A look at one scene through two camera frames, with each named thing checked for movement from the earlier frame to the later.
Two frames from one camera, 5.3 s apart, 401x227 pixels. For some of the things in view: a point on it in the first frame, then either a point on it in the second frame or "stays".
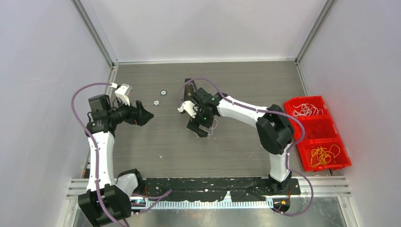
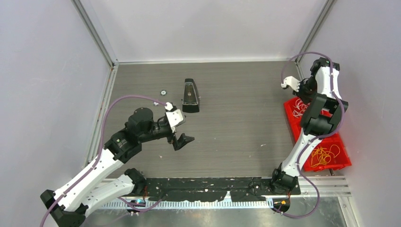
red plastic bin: x=322 y=147 stays
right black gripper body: x=203 y=118 -> x=307 y=90
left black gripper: x=139 y=116 -> x=178 y=144
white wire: x=210 y=128 -> x=300 y=107
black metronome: x=189 y=90 stays
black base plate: x=234 y=188 stays
